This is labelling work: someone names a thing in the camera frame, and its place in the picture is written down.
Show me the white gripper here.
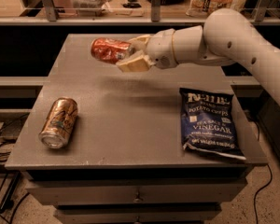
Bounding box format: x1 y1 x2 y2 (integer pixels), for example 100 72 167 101
116 29 177 72

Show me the red coke can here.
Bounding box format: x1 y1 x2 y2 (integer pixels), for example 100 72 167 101
91 37 135 64

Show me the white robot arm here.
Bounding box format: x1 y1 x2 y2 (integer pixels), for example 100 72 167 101
116 8 280 106

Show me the orange soda can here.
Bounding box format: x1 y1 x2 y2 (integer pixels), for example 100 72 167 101
38 97 78 149

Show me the clear plastic container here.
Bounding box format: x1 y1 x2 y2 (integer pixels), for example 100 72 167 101
71 0 109 16

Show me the blue potato chips bag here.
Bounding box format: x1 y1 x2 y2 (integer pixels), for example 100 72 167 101
179 88 245 161

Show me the grey drawer cabinet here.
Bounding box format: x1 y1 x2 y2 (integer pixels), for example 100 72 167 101
7 35 266 224

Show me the round drawer knob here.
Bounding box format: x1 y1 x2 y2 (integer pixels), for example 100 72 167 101
133 192 143 203

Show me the metal shelf rail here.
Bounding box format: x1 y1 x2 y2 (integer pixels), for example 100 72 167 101
0 0 280 26

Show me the black floor cable right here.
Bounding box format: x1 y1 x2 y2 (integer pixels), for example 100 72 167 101
252 163 273 224

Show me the black cables left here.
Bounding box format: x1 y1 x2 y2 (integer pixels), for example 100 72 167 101
0 114 31 224

